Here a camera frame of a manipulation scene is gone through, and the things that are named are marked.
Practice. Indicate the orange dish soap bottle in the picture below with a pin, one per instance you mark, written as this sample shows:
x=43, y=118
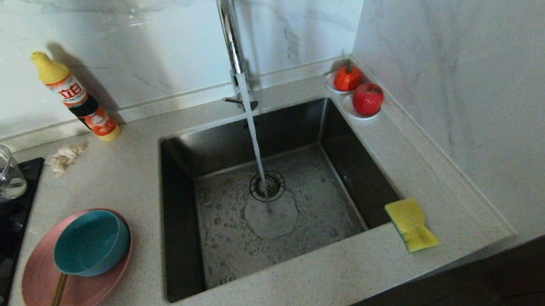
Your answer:
x=74, y=95

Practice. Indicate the yellow green sponge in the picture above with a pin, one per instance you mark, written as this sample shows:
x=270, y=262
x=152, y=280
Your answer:
x=411, y=222

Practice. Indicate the stainless steel sink basin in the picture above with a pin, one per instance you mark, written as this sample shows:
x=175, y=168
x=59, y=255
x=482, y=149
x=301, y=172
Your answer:
x=314, y=207

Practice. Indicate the pink plate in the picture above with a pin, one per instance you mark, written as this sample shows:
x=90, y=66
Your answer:
x=83, y=296

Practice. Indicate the teal bowl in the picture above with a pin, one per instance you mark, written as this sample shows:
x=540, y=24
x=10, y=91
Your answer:
x=89, y=242

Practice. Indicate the crumpled paper scrap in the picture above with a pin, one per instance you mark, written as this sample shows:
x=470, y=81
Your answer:
x=64, y=155

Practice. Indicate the round metal drain strainer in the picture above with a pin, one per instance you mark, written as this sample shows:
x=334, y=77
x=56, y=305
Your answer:
x=275, y=185

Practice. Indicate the running water stream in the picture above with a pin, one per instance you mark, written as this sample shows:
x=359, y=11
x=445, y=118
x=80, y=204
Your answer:
x=255, y=140

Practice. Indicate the chrome faucet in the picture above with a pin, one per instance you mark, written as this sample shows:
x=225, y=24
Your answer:
x=232, y=40

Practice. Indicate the red tomato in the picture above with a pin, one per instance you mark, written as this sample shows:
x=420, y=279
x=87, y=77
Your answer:
x=347, y=78

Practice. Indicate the red apple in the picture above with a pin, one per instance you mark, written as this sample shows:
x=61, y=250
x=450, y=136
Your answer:
x=368, y=99

